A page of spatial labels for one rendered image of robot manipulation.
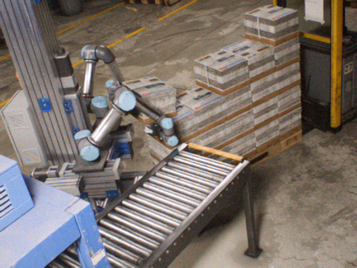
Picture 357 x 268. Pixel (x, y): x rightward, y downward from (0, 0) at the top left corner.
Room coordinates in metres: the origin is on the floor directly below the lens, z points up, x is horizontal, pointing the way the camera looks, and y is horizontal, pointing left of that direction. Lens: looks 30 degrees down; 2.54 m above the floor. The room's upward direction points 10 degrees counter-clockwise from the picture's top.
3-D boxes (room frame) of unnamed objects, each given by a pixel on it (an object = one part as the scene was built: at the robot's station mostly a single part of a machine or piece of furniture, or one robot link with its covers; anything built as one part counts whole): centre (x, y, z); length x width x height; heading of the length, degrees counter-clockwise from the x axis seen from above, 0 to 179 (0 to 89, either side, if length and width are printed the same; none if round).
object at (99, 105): (3.28, 0.55, 0.98); 0.13 x 0.12 x 0.14; 61
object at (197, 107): (3.52, -0.33, 0.42); 1.17 x 0.39 x 0.83; 119
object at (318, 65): (4.27, -1.67, 0.40); 0.69 x 0.55 x 0.80; 29
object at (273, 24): (3.88, -0.97, 0.65); 0.39 x 0.30 x 1.29; 29
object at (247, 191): (2.45, -0.39, 0.34); 0.06 x 0.06 x 0.68; 47
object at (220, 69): (3.59, -0.45, 0.95); 0.38 x 0.29 x 0.23; 29
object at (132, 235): (2.01, 0.37, 0.77); 0.47 x 0.05 x 0.05; 47
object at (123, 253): (1.91, 0.46, 0.77); 0.47 x 0.05 x 0.05; 47
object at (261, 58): (3.73, -0.70, 0.95); 0.38 x 0.29 x 0.23; 29
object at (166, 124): (2.84, 0.06, 0.95); 0.11 x 0.08 x 0.11; 16
